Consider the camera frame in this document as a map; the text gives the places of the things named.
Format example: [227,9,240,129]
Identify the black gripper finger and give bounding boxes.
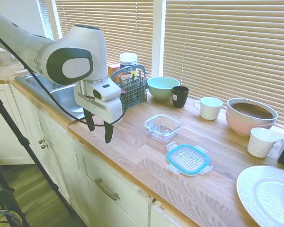
[83,108,96,132]
[103,120,115,144]

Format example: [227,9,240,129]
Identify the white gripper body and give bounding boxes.
[74,91,123,125]

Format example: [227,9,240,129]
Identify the clear lid with teal seal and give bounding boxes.
[166,140,214,177]

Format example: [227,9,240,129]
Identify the clear glass food container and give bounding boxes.
[144,113,182,143]

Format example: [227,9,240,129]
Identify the grey plastic cutlery basket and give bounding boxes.
[109,64,150,111]

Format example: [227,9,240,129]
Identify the stainless steel sink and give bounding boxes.
[14,73,86,120]

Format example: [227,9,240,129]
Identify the orange cardboard box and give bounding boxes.
[107,63,122,77]

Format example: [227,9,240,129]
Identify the white wipes canister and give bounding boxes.
[119,52,139,82]

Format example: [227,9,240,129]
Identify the white kitchen cabinet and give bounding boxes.
[0,79,195,227]

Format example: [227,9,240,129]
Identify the mint green bowl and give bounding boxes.
[147,76,181,101]

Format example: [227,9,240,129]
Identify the black cup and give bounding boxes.
[172,86,190,109]

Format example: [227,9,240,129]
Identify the light wooden block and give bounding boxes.
[13,68,29,77]

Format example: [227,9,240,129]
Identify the beige window blind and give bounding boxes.
[162,0,284,130]
[53,0,155,79]

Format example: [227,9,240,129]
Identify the white mug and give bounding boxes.
[247,127,284,158]
[192,96,224,121]

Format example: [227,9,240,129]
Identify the narrow white window blind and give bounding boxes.
[36,0,55,41]

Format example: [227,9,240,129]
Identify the green metal clamp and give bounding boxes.
[0,187,22,227]

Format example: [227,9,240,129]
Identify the grey bowl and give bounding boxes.
[226,97,279,125]

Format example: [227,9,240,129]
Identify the pink bowl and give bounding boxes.
[225,107,278,137]

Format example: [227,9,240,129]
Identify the white plate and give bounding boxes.
[236,165,284,227]

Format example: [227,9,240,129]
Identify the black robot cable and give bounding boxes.
[0,27,127,127]

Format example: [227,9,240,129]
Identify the metal bar cabinet handle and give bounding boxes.
[94,178,120,201]

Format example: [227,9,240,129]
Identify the black camera tripod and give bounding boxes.
[0,84,74,227]

